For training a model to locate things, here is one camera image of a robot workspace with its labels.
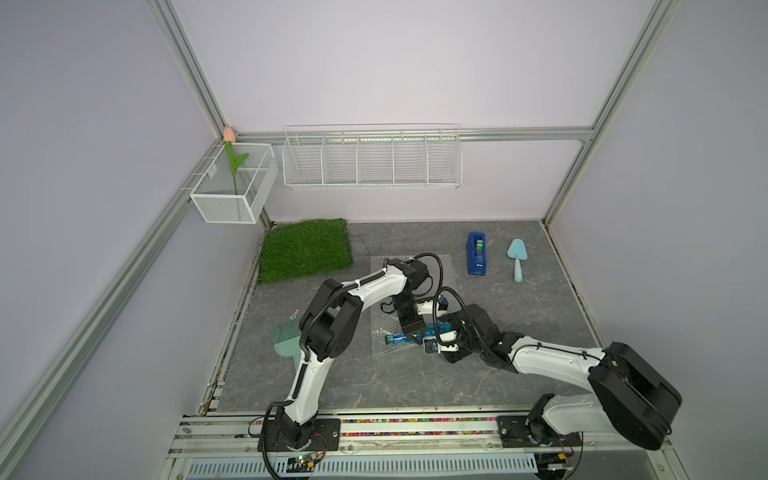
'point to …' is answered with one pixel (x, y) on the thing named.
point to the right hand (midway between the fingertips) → (442, 321)
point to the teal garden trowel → (518, 251)
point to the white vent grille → (274, 467)
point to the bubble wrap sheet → (385, 318)
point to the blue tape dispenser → (477, 253)
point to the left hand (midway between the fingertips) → (416, 334)
